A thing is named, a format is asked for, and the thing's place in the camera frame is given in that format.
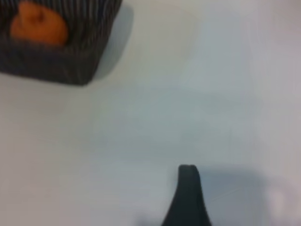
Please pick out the dark brown woven basket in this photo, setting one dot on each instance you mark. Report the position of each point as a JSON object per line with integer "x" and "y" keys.
{"x": 77, "y": 63}

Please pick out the orange fruit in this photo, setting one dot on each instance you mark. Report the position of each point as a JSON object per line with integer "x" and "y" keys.
{"x": 37, "y": 30}

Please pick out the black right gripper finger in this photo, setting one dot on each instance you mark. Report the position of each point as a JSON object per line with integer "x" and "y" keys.
{"x": 188, "y": 200}

